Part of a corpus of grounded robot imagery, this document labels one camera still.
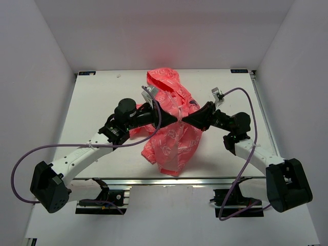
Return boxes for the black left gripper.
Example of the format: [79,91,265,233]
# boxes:
[126,100,177,131]

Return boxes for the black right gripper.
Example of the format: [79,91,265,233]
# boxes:
[182,101,234,133]

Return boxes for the pink printed hooded jacket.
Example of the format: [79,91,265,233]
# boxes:
[141,68,202,176]

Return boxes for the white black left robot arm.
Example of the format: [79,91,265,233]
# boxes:
[30,98,177,213]

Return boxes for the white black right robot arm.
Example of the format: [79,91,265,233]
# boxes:
[182,102,313,213]

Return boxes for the blue label right corner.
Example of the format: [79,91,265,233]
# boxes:
[230,69,249,74]

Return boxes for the blue label corner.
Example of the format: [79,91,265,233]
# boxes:
[78,71,96,76]
[230,69,249,74]

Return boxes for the blue label left corner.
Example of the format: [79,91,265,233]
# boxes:
[78,71,96,76]

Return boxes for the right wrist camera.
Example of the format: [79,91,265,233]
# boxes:
[211,87,224,110]

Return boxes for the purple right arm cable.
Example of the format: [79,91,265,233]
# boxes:
[218,87,272,221]

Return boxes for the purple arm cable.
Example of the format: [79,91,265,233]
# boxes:
[10,86,162,215]
[218,87,272,221]

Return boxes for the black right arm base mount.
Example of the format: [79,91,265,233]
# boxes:
[207,178,264,218]

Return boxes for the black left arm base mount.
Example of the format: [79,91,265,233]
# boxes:
[75,178,130,215]

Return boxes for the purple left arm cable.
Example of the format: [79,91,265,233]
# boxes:
[10,86,162,215]

